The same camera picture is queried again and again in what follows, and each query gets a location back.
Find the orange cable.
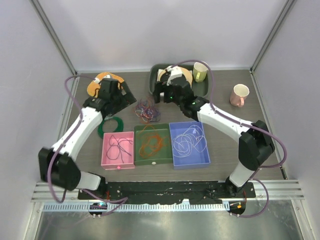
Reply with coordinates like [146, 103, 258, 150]
[136, 124, 171, 160]

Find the white cable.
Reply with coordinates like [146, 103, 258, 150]
[172, 124, 208, 158]

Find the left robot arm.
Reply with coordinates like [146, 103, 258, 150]
[38, 77, 136, 203]

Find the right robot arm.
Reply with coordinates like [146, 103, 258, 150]
[152, 76, 275, 198]

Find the black and tan plate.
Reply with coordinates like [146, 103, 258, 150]
[158, 65, 194, 85]

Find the dark green tray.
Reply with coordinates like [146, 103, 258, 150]
[149, 63, 211, 98]

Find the white square plate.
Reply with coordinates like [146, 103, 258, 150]
[156, 68, 166, 98]

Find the wooden cutting board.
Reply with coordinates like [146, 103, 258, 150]
[86, 72, 124, 98]

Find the yellow mug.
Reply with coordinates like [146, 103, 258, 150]
[192, 62, 208, 83]

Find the pink box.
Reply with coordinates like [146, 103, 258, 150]
[100, 131, 135, 170]

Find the green box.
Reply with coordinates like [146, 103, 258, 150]
[134, 123, 173, 166]

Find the blue box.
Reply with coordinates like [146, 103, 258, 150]
[169, 121, 211, 170]

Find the pink mug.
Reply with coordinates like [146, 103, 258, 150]
[229, 84, 250, 108]

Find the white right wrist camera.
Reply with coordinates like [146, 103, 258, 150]
[165, 65, 183, 86]

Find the green cable coil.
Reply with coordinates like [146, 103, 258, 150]
[97, 116, 125, 139]

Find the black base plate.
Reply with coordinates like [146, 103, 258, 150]
[92, 180, 256, 205]

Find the aluminium corner post left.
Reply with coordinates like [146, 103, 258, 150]
[29, 0, 78, 75]

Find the aluminium corner post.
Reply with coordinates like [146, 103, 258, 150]
[29, 0, 78, 75]
[250, 0, 297, 74]

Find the white slotted cable duct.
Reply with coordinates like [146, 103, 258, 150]
[42, 199, 230, 213]

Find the aluminium front rail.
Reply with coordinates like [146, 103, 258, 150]
[30, 179, 305, 203]

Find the aluminium corner post right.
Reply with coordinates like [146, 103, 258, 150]
[250, 0, 297, 74]

